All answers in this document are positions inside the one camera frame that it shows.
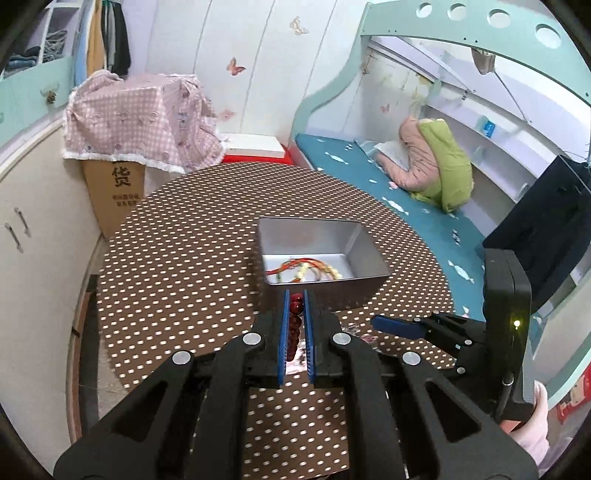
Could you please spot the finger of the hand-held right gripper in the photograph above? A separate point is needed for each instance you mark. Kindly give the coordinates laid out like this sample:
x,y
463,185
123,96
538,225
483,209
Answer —
x,y
392,326
450,317

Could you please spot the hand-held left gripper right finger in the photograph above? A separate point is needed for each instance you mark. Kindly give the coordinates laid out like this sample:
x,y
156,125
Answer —
x,y
309,344

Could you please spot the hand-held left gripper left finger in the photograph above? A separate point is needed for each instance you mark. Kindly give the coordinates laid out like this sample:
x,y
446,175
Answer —
x,y
282,344

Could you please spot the silver metal tin box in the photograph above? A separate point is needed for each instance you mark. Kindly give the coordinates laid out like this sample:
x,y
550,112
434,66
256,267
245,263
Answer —
x,y
364,258

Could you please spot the person's right forearm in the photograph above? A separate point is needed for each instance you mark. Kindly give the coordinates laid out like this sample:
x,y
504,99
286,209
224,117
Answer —
x,y
531,434

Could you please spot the dark cloth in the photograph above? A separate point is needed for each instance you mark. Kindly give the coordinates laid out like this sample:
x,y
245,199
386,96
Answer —
x,y
540,221

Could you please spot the brown polka dot tablecloth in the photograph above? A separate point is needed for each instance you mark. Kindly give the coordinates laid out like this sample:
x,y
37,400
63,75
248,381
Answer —
x,y
184,258

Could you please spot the teal fish print bedsheet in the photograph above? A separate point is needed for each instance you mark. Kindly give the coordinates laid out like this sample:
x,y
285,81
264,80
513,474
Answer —
x,y
351,184

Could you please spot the pink and green quilt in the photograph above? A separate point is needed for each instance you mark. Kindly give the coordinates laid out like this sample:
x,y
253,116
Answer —
x,y
434,161

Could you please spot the blue packet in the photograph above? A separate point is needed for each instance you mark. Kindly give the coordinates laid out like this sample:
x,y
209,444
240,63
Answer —
x,y
488,127

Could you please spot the red box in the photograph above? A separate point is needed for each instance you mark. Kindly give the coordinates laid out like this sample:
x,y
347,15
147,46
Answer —
x,y
258,159

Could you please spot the white flat box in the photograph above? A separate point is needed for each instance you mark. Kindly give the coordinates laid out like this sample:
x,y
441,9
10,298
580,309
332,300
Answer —
x,y
251,144

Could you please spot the brown cardboard box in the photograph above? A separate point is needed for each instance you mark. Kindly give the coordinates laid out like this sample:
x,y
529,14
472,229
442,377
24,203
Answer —
x,y
115,198

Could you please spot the faint pink butterfly sticker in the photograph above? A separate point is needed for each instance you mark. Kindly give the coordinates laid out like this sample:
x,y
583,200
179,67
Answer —
x,y
226,113

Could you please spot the grey hanging pouch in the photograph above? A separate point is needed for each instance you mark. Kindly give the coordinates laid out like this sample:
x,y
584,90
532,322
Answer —
x,y
483,60

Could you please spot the white cabinet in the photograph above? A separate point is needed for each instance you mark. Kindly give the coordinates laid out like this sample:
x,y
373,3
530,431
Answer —
x,y
46,286

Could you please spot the pink checked cloth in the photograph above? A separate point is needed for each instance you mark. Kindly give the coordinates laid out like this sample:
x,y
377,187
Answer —
x,y
138,120

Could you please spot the pine cone drawer knob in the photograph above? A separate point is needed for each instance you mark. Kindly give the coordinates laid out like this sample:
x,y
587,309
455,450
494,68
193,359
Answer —
x,y
50,97

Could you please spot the black hanging garment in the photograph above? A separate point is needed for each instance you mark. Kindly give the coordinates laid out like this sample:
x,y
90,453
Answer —
x,y
117,41

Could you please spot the blue hanging garment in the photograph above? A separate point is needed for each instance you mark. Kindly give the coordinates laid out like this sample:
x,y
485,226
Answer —
x,y
81,60

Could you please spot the teal drawer unit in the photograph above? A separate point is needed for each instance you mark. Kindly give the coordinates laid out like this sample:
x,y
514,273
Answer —
x,y
32,99

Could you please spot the yellow hanging garment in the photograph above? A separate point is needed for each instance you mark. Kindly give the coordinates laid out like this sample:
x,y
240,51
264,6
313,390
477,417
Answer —
x,y
95,46

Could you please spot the folded grey clothes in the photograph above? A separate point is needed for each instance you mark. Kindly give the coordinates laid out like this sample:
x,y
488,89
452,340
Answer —
x,y
55,44

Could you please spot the folded blue jeans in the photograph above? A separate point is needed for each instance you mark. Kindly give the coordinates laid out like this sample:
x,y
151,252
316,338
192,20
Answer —
x,y
21,60

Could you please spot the white cubby shelf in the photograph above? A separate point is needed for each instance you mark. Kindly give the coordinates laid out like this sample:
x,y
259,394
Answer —
x,y
41,23

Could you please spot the white wall shelf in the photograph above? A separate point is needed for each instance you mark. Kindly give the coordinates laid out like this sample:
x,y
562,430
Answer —
x,y
498,152

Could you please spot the teal bunk bed frame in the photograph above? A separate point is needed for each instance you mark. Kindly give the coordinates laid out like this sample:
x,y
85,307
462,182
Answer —
x,y
461,27

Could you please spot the orange butterfly wall sticker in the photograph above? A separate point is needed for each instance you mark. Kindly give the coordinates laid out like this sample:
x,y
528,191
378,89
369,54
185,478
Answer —
x,y
235,68

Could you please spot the pale butterfly wall sticker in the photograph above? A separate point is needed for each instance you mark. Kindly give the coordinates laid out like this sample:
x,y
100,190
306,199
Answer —
x,y
299,26

